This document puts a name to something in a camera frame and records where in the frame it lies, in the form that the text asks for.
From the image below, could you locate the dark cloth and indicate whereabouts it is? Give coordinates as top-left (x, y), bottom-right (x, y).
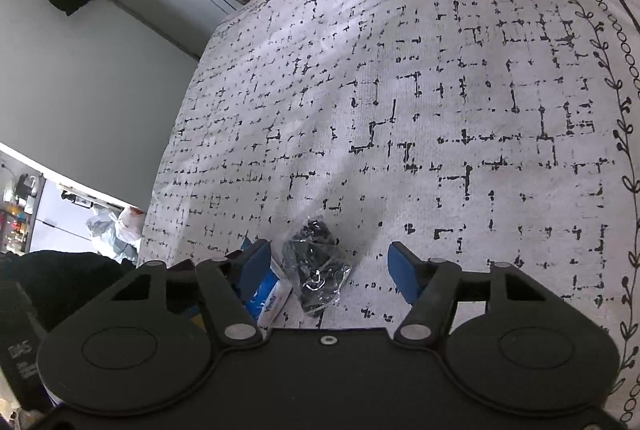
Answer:
top-left (0, 249), bottom-right (137, 328)

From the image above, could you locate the white black-patterned blanket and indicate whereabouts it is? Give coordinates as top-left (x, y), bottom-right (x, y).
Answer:
top-left (137, 0), bottom-right (640, 426)

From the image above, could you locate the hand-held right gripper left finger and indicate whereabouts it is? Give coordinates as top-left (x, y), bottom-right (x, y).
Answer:
top-left (85, 239), bottom-right (273, 346)

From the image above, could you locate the white bag with red print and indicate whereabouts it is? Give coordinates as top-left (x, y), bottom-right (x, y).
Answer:
top-left (117, 205), bottom-right (146, 242)

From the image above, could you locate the hallway shelf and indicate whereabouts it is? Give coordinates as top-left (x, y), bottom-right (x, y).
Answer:
top-left (0, 159), bottom-right (47, 257)

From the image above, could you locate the grey white plastic bag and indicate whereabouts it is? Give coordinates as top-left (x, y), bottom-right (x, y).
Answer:
top-left (85, 214), bottom-right (139, 262)

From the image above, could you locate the blue tissue packet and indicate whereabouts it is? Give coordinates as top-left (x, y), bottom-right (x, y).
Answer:
top-left (244, 257), bottom-right (294, 330)

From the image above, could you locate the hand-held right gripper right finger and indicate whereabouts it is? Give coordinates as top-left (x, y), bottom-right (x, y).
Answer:
top-left (387, 241), bottom-right (566, 348)

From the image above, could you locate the clear bag of black items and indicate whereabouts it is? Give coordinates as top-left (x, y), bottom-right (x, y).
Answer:
top-left (279, 217), bottom-right (354, 319)

